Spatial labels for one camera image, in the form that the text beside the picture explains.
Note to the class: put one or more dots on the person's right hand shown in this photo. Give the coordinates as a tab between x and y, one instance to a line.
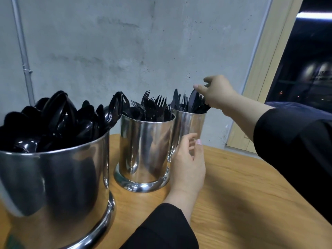
218	93

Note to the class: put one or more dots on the person's left hand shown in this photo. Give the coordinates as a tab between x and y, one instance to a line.
186	171

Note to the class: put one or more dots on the bunch of black knives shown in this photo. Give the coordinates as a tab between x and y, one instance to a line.
189	101

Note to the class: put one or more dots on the bunch of black forks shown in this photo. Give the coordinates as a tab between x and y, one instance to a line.
153	107

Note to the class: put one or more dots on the bunch of black spoons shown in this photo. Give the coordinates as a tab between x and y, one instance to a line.
52	121

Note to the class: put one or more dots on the person's left forearm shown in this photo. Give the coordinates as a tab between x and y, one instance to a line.
163	225

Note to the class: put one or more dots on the dark parked car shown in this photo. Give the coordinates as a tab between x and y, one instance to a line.
301	109

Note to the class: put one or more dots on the grey metal pipe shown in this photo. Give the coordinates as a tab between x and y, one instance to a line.
23	49

